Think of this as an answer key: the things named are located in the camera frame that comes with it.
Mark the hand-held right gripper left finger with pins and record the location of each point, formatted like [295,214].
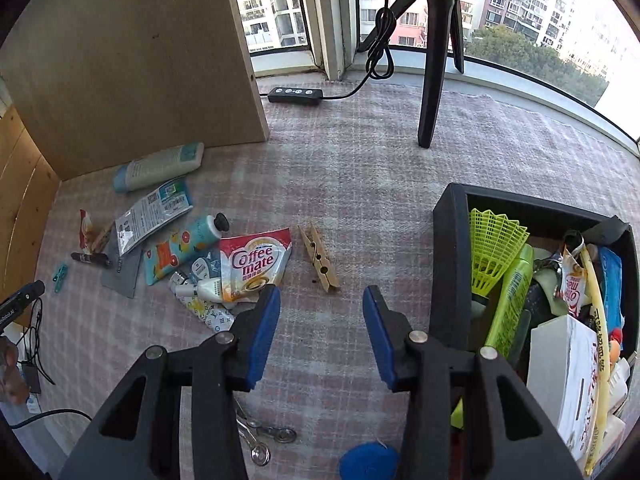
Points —
[262,335]

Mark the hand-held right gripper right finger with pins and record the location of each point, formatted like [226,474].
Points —
[377,340]

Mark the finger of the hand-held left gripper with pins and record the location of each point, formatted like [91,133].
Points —
[31,289]

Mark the large wooden clothespin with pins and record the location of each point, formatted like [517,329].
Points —
[317,260]

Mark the black storage box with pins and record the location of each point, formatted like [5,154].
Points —
[450,260]

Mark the long yellow stick packet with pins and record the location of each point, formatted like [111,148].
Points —
[597,320]

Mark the red and yellow toy figure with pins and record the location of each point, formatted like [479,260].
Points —
[616,336]

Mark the person's left hand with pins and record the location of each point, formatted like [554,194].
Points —
[10,375]

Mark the small teal clip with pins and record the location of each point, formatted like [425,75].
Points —
[60,277]

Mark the white patterned pouch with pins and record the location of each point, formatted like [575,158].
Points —
[207,312]

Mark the dark brown tube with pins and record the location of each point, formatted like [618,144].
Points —
[90,258]

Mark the pine wooden board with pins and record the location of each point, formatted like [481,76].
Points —
[25,220]

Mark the red and white creamer packet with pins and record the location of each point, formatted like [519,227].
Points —
[252,265]

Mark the small white tube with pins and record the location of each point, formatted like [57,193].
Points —
[200,289]

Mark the red and white candy packet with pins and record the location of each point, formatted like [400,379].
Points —
[86,227]

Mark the small wooden clothespin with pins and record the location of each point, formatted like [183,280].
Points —
[102,237]

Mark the small blue and white sachet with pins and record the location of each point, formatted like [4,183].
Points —
[202,267]

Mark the grey flat pouch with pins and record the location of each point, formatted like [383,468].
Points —
[122,270]

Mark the colourful hand cream tube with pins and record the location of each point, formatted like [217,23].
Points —
[185,245]

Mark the blue felt disc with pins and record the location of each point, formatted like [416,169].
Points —
[367,462]

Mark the white sachet with blue label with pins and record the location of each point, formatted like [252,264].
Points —
[150,215]

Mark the green tube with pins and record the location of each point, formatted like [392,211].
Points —
[512,295]

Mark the yellow-green plastic shuttlecock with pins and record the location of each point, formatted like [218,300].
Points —
[492,255]

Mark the black patterned pouch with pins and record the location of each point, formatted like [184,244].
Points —
[539,310]

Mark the pink plaid tablecloth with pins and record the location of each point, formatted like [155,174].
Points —
[360,170]

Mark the pale green sachet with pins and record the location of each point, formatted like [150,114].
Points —
[546,282]

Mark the white and blue lotion bottle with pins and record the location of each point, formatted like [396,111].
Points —
[160,165]

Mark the white cardboard box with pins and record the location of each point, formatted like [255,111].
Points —
[565,370]

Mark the small red and white sachet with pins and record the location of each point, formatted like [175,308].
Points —
[572,280]

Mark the black power strip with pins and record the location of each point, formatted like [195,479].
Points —
[294,95]

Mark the black foil packet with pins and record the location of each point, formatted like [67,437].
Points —
[605,230]

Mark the pale wooden board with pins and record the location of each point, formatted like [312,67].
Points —
[140,60]

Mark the black tripod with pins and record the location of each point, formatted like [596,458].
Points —
[432,85]

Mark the white window frame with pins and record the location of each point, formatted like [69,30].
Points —
[330,15]

